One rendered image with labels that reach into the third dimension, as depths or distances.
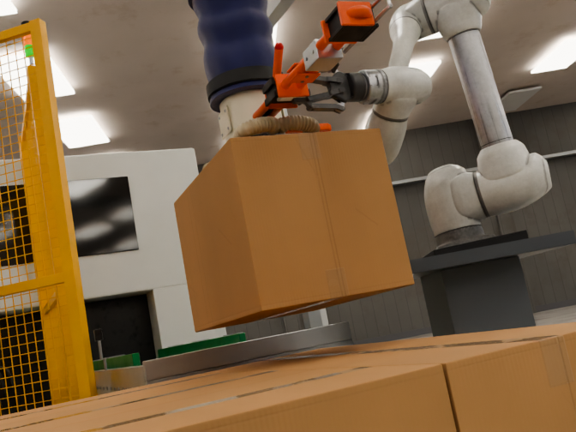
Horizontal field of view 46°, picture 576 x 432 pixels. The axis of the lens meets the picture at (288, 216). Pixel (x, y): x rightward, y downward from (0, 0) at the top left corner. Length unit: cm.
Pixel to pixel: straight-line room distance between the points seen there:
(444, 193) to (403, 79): 53
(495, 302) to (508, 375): 112
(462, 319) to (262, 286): 81
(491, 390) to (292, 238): 68
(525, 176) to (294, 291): 94
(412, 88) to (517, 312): 77
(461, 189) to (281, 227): 83
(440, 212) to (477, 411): 128
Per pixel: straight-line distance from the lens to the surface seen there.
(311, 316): 289
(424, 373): 96
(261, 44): 193
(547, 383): 109
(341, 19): 138
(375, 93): 178
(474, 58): 228
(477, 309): 213
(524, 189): 219
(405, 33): 220
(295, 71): 160
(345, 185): 163
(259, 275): 150
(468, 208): 220
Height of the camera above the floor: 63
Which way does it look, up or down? 9 degrees up
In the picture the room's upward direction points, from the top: 11 degrees counter-clockwise
